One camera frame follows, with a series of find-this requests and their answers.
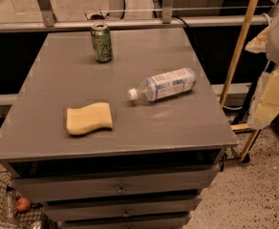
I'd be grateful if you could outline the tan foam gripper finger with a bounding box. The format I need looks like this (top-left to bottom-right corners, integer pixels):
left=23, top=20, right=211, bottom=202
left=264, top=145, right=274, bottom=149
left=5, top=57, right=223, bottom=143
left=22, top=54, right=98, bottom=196
left=247, top=65, right=279, bottom=130

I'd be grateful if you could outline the blue label plastic bottle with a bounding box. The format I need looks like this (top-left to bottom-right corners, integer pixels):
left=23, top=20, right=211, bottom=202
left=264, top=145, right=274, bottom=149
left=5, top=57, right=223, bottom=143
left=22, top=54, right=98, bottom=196
left=128, top=68, right=197, bottom=102

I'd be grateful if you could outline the green soda can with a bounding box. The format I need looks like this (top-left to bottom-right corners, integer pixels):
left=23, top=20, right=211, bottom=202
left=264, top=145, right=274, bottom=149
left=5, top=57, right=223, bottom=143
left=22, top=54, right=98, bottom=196
left=91, top=22, right=113, bottom=63

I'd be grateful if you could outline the clear bottle in basket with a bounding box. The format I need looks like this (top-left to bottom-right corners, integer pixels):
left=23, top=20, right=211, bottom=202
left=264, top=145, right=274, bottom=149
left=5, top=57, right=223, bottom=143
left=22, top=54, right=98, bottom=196
left=5, top=187, right=16, bottom=219

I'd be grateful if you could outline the grey drawer cabinet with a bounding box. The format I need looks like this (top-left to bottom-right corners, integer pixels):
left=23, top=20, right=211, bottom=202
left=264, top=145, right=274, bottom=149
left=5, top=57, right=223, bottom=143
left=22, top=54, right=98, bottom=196
left=0, top=29, right=237, bottom=229

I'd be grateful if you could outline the yellow sponge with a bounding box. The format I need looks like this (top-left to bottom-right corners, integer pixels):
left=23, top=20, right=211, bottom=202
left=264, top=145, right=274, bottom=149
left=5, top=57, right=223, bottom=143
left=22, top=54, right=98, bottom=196
left=66, top=102, right=113, bottom=135

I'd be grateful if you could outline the orange fruit in basket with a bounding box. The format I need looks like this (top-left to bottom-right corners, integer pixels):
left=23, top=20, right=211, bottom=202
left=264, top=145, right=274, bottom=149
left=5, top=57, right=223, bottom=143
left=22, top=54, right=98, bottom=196
left=16, top=197, right=31, bottom=212

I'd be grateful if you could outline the wooden easel frame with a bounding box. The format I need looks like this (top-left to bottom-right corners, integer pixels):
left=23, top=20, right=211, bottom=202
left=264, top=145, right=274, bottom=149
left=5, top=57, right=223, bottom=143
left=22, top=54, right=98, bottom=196
left=220, top=0, right=260, bottom=163

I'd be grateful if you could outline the metal railing frame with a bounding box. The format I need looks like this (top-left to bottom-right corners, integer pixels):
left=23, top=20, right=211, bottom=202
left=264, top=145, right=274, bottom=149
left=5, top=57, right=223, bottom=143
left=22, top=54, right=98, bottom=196
left=0, top=0, right=279, bottom=32

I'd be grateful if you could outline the black wire basket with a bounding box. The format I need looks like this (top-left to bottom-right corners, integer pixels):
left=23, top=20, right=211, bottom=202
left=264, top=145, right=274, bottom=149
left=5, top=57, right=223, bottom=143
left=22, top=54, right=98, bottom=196
left=0, top=172, right=50, bottom=229

